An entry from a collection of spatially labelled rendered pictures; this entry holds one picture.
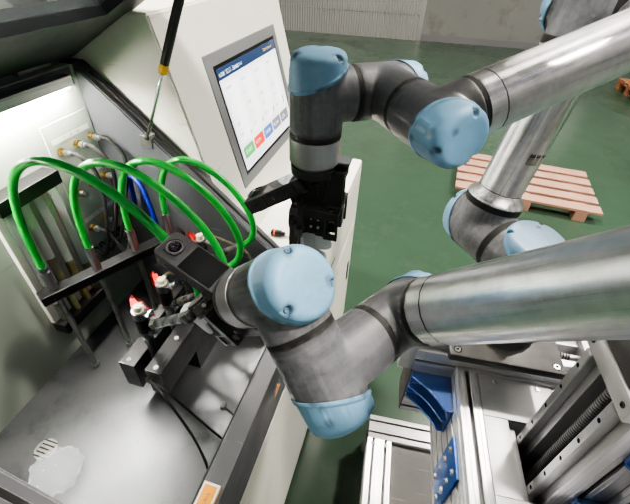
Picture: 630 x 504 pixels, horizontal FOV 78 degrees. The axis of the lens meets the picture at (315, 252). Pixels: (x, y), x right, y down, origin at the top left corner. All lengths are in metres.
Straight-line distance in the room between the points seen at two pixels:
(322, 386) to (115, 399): 0.75
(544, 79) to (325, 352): 0.39
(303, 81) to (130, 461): 0.81
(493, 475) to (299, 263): 0.62
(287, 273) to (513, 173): 0.58
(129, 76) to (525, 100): 0.79
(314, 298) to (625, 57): 0.47
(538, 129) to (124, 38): 0.82
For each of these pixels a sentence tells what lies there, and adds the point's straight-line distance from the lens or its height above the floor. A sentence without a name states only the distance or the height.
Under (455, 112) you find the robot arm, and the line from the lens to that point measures 0.45.
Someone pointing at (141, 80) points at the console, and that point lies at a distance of 1.00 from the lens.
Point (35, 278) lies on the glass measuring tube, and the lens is 1.02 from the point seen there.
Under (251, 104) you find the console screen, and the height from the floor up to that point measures 1.29.
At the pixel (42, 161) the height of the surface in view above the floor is 1.42.
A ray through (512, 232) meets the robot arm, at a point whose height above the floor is 1.27.
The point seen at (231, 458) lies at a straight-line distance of 0.80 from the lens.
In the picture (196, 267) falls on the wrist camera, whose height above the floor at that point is 1.35.
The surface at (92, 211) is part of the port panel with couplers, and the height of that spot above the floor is 1.13.
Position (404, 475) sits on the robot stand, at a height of 0.21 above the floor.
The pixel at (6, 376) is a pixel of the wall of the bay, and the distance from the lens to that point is 1.08.
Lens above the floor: 1.69
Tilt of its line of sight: 40 degrees down
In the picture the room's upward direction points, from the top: 3 degrees clockwise
